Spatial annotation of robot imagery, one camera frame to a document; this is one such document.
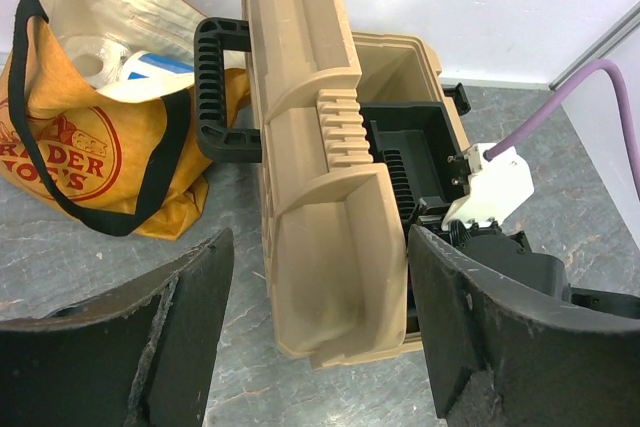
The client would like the black toolbox tray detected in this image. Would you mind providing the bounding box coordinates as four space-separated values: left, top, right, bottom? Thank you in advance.
361 101 464 229

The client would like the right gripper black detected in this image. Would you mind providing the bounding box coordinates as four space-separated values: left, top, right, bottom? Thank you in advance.
417 197 500 247

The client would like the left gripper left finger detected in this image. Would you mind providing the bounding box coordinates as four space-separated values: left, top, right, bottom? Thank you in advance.
1 229 234 426

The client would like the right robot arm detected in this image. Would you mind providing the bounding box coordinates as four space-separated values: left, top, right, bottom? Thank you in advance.
408 198 639 320

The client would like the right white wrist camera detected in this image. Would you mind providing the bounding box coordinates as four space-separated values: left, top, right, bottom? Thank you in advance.
441 143 534 231

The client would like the right aluminium frame rail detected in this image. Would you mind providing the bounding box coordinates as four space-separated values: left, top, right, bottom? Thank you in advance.
549 2 640 91

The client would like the orange paper shopping bag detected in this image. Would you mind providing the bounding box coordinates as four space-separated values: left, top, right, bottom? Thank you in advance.
0 0 251 241

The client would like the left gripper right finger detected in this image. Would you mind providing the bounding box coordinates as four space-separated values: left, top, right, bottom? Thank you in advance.
408 226 639 426

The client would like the tan plastic toolbox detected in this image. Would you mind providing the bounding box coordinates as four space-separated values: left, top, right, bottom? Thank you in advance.
194 0 468 369

